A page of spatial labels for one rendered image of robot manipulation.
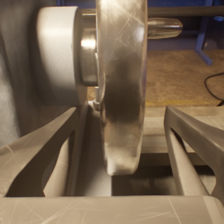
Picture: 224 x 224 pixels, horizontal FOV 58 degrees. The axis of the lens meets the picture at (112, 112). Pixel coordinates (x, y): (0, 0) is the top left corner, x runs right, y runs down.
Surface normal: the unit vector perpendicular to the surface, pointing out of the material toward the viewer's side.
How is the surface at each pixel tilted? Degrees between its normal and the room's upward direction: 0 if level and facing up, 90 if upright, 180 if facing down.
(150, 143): 48
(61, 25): 37
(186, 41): 90
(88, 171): 0
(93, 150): 0
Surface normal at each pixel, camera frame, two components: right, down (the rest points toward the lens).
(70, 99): 0.01, 0.92
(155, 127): -0.02, -0.80
